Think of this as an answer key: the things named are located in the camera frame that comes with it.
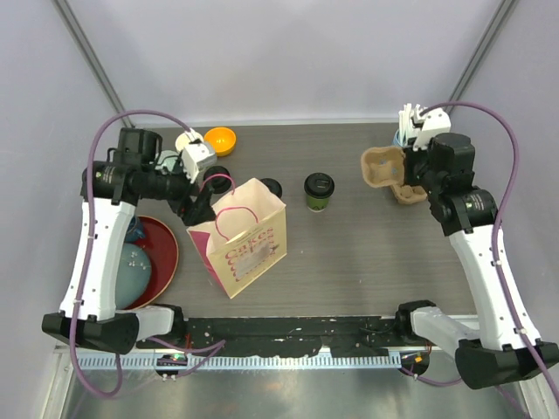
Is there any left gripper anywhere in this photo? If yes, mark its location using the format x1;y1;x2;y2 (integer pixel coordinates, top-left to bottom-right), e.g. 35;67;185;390
139;155;217;224

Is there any kraft pink paper bag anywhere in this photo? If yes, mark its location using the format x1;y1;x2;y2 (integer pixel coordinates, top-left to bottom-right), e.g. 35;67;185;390
187;178;287;299

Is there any black cup lid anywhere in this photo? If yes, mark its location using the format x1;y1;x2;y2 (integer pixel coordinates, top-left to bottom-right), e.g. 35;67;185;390
304;172;335;199
260;178;283;198

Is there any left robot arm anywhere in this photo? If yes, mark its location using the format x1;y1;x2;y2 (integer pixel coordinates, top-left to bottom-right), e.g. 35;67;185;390
42;128;217;354

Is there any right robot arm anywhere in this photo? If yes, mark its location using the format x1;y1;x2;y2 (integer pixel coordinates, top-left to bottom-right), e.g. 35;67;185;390
394;133;558;389

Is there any brown cardboard cup carrier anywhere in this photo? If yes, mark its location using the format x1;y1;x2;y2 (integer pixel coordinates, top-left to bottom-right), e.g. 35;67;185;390
390;185;427;205

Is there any blue straw holder can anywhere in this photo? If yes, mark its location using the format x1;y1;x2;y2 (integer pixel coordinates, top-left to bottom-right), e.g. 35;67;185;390
393;129;413;148

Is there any red round tray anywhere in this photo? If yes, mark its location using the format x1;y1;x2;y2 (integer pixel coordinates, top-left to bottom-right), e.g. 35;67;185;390
124;216;179;310

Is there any bundle of white straws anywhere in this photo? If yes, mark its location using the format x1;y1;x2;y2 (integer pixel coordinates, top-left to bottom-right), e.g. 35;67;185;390
398;103;423;139

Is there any dark blue ceramic cup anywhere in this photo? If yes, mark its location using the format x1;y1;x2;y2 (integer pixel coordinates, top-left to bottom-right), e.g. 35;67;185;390
125;216;145;243

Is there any orange bowl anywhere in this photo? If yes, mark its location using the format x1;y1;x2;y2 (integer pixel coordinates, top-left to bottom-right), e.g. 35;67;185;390
204;127;237;157

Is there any blue-grey ceramic plate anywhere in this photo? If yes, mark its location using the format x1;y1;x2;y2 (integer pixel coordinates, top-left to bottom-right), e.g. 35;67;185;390
115;243;152;310

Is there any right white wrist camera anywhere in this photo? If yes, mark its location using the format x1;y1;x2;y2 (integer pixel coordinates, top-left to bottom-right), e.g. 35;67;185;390
412;108;452;151

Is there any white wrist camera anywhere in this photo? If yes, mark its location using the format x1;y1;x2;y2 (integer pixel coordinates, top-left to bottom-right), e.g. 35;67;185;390
176;140;217;183
412;108;452;151

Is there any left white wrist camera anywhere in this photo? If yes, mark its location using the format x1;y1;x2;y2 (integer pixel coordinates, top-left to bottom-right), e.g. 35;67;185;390
176;140;217;183

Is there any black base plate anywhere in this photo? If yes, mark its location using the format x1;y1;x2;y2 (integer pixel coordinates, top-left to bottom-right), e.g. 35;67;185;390
162;316;431;358

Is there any aluminium frame rail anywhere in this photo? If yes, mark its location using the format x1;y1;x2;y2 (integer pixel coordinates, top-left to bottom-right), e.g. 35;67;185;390
54;314;534;371

